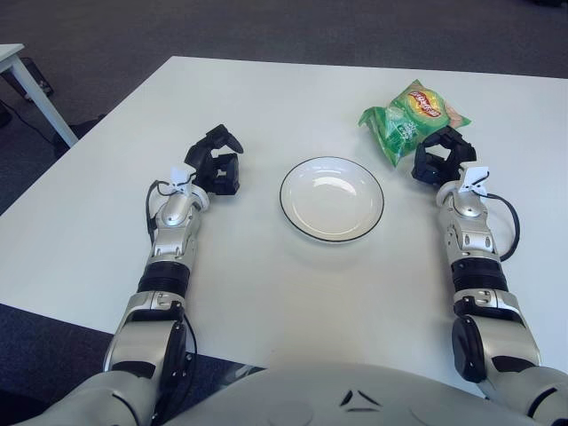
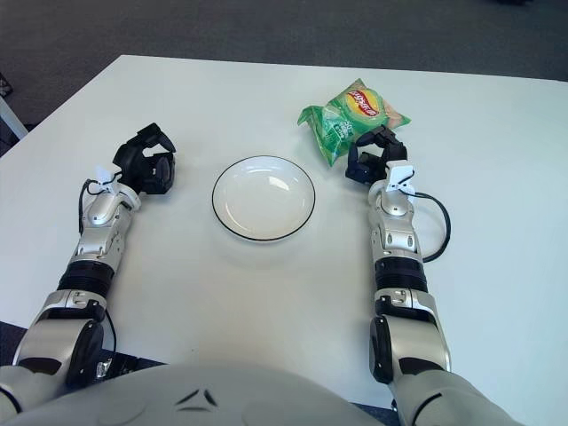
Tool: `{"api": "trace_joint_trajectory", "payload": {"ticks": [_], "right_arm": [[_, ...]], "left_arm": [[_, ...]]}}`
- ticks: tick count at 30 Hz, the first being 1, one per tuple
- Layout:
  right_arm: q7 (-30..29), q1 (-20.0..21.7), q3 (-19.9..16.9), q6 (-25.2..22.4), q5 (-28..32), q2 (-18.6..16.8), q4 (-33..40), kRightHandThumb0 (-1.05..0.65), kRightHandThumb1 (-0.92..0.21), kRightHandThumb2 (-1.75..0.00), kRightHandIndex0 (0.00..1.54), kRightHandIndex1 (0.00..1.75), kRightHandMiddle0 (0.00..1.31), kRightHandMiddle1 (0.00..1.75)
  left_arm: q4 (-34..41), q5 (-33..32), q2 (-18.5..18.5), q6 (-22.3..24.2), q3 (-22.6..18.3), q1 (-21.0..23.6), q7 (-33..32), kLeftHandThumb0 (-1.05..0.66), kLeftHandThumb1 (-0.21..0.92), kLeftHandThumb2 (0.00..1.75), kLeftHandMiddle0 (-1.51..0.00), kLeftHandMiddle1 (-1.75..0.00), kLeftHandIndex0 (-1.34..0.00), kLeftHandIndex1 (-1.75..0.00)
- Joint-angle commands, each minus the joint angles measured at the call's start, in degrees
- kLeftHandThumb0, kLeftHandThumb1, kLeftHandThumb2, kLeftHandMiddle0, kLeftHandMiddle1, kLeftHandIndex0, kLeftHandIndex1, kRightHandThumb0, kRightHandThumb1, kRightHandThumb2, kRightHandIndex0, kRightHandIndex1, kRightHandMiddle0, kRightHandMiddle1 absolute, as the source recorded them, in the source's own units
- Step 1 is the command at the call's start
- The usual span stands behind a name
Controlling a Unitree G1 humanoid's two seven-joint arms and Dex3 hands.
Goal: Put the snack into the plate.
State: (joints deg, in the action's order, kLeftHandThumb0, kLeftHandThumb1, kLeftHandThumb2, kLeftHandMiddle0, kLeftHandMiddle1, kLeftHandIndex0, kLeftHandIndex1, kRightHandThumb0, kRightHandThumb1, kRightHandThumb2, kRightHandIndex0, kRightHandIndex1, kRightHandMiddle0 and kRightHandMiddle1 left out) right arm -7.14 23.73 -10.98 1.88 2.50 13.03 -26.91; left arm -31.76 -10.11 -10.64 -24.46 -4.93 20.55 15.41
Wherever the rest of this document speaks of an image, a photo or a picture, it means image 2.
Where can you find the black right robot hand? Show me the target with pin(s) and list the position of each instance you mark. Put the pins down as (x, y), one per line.
(359, 171)

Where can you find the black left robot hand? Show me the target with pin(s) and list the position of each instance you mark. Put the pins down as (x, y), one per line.
(133, 164)

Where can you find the green potato chips bag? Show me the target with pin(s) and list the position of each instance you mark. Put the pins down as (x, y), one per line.
(350, 120)

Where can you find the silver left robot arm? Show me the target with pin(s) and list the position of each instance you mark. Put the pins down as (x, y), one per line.
(97, 239)

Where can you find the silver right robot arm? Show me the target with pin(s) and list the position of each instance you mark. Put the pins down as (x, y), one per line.
(399, 239)

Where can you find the white plate with black rim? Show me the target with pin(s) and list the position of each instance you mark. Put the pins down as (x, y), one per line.
(264, 199)

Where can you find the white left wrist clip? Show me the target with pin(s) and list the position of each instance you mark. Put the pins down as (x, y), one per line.
(106, 177)

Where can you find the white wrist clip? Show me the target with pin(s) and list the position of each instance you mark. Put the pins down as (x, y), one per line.
(106, 177)
(399, 175)

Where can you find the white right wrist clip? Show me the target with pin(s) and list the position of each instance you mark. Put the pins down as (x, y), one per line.
(399, 175)

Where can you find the black floor device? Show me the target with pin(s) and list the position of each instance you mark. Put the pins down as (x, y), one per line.
(4, 82)

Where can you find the grey robot torso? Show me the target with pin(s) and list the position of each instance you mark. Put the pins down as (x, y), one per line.
(199, 399)

